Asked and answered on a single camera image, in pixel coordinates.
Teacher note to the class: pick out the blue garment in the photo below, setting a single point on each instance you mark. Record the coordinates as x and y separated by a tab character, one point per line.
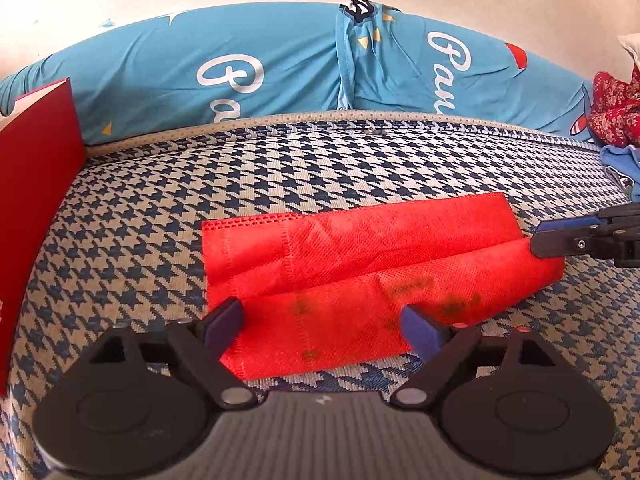
625	165

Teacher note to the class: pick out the blue printed bolster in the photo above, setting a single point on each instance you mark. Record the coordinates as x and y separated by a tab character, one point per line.
275	60

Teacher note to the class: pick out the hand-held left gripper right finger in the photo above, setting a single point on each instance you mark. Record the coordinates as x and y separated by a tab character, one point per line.
422	332

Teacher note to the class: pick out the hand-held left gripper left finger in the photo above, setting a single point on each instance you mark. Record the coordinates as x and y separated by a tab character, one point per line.
225	325

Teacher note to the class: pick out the red shopping bag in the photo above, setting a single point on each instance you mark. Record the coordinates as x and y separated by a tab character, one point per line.
375	260

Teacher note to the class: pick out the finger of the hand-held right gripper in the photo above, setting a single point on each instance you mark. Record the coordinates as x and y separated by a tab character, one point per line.
565	245
570	224

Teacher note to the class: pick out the red floral cloth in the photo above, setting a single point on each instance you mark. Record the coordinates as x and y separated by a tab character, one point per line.
615	115

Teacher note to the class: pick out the white pillow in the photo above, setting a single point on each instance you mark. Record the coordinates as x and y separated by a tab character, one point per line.
631	50

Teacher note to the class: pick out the red cardboard shoe box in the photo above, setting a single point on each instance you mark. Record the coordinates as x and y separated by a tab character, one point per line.
35	185

